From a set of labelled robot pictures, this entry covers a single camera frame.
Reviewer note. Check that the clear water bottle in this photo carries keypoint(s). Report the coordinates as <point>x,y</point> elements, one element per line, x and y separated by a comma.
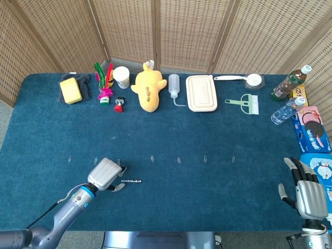
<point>282,112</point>

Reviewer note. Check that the yellow plush toy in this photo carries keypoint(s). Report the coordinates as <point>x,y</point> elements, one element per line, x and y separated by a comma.
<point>149,88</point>

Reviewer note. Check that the dark grey cloth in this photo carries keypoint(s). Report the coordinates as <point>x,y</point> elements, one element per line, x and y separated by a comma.
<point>86,88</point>

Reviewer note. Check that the beige lidded lunch box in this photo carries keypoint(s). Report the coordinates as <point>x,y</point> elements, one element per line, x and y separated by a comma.
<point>201,93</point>

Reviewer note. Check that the yellow sponge block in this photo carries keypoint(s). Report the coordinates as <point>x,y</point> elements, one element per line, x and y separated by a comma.
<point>70,90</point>

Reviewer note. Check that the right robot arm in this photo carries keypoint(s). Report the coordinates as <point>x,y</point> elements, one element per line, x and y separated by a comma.
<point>316,240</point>

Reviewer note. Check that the silver magnetic bead rod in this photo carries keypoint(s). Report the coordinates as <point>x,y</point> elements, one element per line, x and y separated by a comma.
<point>132,181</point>

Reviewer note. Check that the blue carpet table cover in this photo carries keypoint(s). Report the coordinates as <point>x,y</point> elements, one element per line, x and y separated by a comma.
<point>166,135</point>

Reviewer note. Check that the yellow snack box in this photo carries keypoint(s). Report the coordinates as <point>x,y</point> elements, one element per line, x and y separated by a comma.
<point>299,91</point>

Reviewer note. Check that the colourful feather shuttlecock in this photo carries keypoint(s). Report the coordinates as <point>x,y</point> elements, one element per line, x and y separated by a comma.
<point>104,94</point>

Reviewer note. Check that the white plastic ladle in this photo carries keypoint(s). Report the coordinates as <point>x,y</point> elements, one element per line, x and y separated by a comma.
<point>254,79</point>

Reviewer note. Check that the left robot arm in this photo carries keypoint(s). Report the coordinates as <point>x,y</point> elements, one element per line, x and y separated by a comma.
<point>70,207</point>

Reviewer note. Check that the green tea bottle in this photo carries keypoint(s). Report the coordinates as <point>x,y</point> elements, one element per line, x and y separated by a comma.
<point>285,85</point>

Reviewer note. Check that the woven wooden folding screen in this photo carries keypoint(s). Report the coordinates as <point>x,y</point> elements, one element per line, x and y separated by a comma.
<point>186,31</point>

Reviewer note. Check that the white paper cup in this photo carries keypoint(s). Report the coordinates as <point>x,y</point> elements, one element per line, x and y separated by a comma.
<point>121,77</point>

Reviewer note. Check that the stack of foil dishes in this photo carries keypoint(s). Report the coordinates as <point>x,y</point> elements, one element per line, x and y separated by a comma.
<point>262,84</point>

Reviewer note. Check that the blue pink cookie box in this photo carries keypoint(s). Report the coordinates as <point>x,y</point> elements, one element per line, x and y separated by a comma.
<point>313,135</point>

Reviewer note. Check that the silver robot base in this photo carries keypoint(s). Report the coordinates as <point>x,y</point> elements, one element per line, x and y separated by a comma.
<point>160,241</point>

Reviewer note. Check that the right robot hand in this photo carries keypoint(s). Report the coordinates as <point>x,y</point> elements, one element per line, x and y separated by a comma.
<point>311,199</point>

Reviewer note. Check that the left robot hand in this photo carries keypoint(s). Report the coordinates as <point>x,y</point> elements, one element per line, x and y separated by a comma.
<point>103,173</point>

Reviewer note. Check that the clear plastic wash bottle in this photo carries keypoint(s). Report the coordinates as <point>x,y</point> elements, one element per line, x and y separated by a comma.
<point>174,85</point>

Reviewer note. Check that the blue detergent bottle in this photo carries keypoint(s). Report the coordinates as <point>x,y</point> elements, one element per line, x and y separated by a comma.
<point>321,168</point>

